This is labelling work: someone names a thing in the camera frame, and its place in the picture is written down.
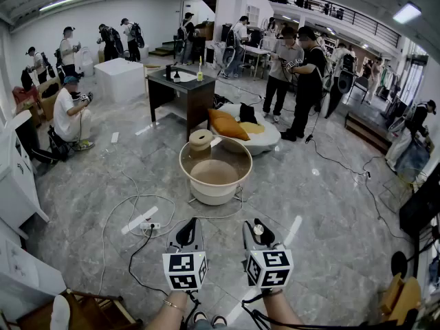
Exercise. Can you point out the black balcony railing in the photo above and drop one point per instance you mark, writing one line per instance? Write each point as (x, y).
(343, 14)

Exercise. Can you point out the black folding chair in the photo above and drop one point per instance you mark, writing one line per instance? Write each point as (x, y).
(359, 88)

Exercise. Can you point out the wooden platform step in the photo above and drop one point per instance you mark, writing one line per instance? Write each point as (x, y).
(364, 132)

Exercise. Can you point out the black stool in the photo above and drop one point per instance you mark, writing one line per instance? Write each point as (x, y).
(60, 146)

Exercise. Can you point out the white cube pedestal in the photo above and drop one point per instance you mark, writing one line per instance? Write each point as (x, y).
(118, 81)

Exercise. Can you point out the black box speaker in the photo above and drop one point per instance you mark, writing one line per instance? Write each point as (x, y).
(423, 208)

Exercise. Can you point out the person's left shoe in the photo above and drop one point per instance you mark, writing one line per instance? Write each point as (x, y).
(199, 316)

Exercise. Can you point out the white cabinet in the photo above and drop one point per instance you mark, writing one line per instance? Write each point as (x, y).
(17, 184)

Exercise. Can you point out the dark soap dispenser bottle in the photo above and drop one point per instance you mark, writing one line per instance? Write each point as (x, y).
(176, 77)

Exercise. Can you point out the dark wooden washbasin cabinet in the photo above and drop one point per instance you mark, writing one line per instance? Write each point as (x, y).
(199, 105)

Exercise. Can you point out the ceiling panel light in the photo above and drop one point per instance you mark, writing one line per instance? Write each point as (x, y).
(407, 12)

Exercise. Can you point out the person's right forearm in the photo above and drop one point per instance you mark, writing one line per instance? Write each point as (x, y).
(280, 311)

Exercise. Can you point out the black cushion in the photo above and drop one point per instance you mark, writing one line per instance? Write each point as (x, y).
(248, 113)

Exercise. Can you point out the person's left jeans leg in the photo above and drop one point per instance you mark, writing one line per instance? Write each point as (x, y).
(199, 326)

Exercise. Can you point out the white toilet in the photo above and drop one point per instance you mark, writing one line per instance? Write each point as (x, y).
(87, 62)

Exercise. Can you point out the yellow round cushion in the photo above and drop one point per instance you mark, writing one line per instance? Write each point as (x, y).
(252, 128)

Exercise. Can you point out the person's left forearm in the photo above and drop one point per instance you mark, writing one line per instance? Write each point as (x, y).
(170, 316)

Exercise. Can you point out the white round floor sofa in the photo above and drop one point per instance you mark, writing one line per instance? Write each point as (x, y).
(261, 141)

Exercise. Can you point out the white sink basin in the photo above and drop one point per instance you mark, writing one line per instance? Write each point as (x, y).
(185, 77)

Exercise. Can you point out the round glass-top side table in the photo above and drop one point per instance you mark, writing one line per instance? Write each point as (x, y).
(223, 153)

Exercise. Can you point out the black round disc on stand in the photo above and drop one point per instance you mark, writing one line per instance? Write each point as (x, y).
(398, 265)

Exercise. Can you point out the black faucet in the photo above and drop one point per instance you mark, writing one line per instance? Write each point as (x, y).
(168, 72)

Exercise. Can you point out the dark wooden chair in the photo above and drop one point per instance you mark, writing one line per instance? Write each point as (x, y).
(89, 308)

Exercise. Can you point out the black power adapter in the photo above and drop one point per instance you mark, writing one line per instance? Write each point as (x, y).
(309, 139)

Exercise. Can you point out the white table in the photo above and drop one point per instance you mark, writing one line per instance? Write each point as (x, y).
(256, 51)

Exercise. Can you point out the ceiling tube light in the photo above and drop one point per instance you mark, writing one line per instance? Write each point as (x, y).
(60, 3)

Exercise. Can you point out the white power strip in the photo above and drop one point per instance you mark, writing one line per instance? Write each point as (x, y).
(115, 137)
(150, 225)

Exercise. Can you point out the yellow wooden chair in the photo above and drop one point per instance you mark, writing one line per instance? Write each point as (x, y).
(405, 297)

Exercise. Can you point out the person's shoe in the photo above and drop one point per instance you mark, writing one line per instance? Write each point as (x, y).
(219, 321)
(199, 316)

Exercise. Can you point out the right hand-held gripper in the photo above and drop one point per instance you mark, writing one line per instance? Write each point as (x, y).
(271, 268)

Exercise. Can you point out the yellow cup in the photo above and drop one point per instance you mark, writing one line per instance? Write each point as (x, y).
(200, 77)

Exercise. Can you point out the orange cushion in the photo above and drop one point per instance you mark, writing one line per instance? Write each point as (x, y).
(227, 124)

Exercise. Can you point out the person's right shoe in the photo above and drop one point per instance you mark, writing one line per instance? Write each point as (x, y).
(219, 321)

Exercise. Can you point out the red box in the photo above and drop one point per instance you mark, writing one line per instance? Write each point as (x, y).
(25, 98)

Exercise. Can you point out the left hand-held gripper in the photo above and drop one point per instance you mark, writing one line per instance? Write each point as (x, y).
(180, 270)

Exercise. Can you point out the cardboard box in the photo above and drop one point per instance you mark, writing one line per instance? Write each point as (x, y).
(48, 107)

